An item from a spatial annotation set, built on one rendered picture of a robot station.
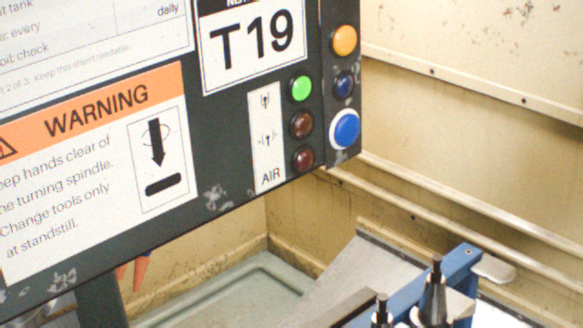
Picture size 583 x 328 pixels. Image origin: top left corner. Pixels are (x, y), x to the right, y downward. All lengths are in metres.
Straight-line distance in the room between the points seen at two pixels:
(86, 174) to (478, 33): 1.01
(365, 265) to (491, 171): 0.46
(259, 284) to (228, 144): 1.59
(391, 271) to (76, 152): 1.34
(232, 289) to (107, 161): 1.64
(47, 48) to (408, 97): 1.18
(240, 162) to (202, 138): 0.04
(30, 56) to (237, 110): 0.17
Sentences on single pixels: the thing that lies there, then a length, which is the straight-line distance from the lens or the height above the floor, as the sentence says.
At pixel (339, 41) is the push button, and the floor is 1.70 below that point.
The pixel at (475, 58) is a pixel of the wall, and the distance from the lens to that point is 1.37.
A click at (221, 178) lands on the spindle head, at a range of 0.52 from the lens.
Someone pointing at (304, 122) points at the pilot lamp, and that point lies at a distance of 0.55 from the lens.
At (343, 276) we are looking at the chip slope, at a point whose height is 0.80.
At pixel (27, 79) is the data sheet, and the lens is 0.42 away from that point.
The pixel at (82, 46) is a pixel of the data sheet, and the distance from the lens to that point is 0.43.
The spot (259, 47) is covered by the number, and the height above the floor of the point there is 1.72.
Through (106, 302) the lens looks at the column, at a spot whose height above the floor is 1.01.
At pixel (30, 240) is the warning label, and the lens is 0.45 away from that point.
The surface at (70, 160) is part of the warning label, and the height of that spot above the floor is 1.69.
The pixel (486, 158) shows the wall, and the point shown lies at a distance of 1.44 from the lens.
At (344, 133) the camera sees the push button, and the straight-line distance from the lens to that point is 0.58.
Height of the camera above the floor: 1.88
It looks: 29 degrees down
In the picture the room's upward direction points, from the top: 3 degrees counter-clockwise
